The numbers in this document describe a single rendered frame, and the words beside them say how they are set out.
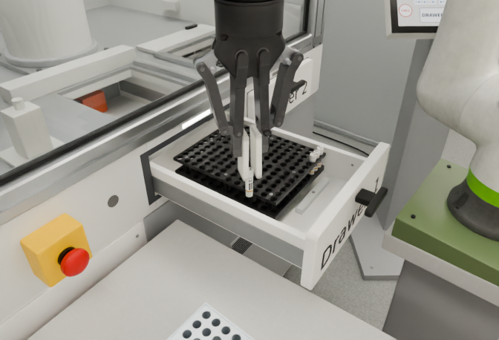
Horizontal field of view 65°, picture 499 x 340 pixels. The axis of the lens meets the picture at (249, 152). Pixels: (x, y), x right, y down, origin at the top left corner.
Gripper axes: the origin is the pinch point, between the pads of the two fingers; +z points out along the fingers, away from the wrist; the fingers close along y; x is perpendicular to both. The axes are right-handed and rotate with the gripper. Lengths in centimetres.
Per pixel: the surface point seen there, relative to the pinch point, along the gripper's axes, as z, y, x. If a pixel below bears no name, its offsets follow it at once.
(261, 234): 14.7, 1.5, -1.1
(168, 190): 15.2, -10.8, 14.7
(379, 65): 51, 118, 139
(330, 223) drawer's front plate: 8.7, 9.3, -7.5
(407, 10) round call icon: 0, 68, 61
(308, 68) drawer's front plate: 11, 32, 51
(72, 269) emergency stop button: 13.5, -25.5, -1.0
